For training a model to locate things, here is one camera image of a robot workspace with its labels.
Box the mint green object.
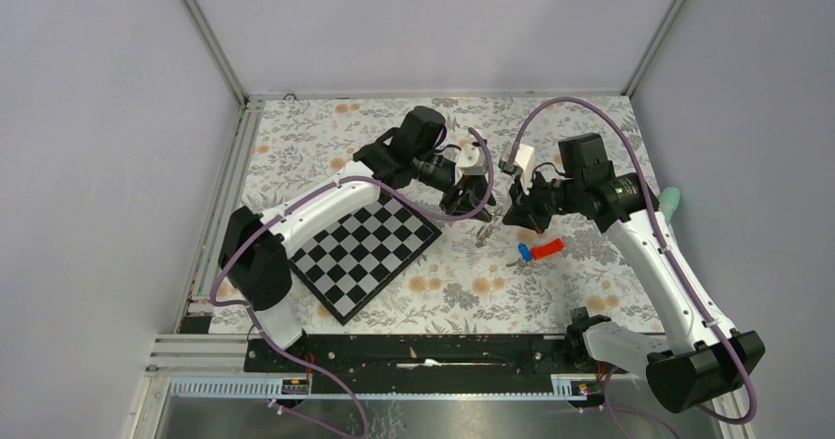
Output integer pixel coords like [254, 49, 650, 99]
[658, 187, 681, 225]

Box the black white chessboard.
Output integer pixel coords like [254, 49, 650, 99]
[290, 193, 441, 325]

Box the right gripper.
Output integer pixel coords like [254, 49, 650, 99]
[502, 166, 583, 234]

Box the floral patterned mat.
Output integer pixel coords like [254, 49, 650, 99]
[240, 95, 662, 334]

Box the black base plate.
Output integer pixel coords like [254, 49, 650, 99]
[243, 334, 610, 399]

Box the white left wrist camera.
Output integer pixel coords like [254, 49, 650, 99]
[454, 142, 488, 180]

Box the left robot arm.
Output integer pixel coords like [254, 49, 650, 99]
[210, 106, 495, 371]

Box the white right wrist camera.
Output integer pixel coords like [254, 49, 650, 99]
[498, 142, 536, 195]

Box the silver keyring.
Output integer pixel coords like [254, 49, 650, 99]
[475, 212, 502, 248]

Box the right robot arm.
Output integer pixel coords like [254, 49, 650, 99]
[499, 133, 765, 412]

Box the red key tag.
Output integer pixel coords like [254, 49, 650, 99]
[530, 238, 565, 261]

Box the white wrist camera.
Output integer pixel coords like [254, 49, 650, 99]
[454, 142, 488, 180]
[498, 142, 536, 195]

